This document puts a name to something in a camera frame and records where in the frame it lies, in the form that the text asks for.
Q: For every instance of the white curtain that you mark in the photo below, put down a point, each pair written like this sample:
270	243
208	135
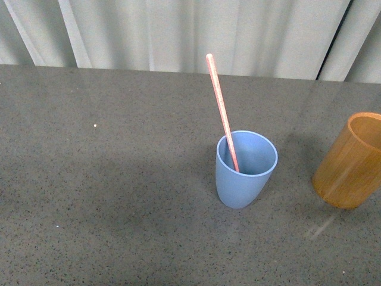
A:
323	40

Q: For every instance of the blue plastic cup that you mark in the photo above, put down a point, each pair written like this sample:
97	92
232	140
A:
257	158

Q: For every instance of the brown bamboo holder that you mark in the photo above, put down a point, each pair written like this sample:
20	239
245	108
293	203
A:
350	171

